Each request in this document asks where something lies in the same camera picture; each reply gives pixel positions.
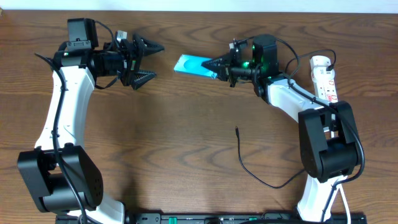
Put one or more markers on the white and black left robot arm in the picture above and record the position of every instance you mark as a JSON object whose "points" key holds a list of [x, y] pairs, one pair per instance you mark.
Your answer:
{"points": [[58, 173]]}

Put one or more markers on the white power strip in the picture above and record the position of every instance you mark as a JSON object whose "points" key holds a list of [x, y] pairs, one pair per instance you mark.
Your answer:
{"points": [[324, 84]]}

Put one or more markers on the blue screen Galaxy smartphone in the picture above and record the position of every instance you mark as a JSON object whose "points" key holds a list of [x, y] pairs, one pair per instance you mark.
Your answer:
{"points": [[191, 64]]}

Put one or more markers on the white USB charger adapter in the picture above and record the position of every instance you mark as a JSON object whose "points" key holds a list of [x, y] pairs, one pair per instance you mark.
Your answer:
{"points": [[321, 61]]}

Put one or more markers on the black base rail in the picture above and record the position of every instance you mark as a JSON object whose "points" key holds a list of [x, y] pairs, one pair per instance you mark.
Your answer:
{"points": [[271, 217]]}

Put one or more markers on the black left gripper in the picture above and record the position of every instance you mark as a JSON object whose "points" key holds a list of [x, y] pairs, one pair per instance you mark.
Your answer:
{"points": [[132, 61]]}

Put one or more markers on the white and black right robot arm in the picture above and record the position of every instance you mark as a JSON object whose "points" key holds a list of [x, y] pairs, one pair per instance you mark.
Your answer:
{"points": [[330, 149]]}

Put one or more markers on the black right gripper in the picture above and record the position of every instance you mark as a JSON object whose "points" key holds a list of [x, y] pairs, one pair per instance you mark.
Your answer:
{"points": [[223, 66]]}

